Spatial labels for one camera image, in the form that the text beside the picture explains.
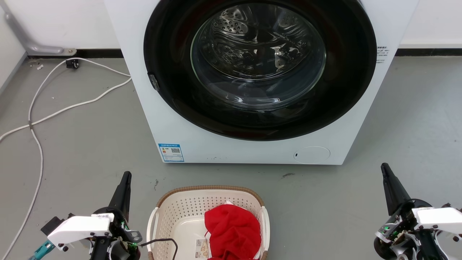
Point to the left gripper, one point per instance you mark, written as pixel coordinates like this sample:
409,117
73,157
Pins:
121,231

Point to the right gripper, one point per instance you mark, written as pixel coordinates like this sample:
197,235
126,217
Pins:
399,231

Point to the white laundry basket brown rim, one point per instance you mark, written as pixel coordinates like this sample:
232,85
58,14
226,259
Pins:
180,213

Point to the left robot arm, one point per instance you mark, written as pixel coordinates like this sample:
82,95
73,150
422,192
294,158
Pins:
99,249

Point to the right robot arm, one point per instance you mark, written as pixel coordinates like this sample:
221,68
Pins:
429,247

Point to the blue energy label sticker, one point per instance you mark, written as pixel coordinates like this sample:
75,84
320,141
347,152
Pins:
171,152

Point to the round white filter cover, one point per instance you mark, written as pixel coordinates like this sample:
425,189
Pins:
312,154

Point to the teal connector plug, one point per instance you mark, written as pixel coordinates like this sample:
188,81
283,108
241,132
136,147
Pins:
41,251

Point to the red garment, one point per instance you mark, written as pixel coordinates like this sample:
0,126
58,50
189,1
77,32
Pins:
232,233

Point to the white front-load washing machine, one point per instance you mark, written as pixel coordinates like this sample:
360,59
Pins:
231,150

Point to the small black floor plug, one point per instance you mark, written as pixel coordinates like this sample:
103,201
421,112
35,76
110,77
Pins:
72,64

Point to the round black glass washer door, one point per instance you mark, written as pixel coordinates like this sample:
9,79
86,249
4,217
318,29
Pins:
260,68

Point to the grey drain pipe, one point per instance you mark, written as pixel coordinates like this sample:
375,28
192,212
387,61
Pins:
25,38

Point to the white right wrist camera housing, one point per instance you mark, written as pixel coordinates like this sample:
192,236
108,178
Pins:
440,218

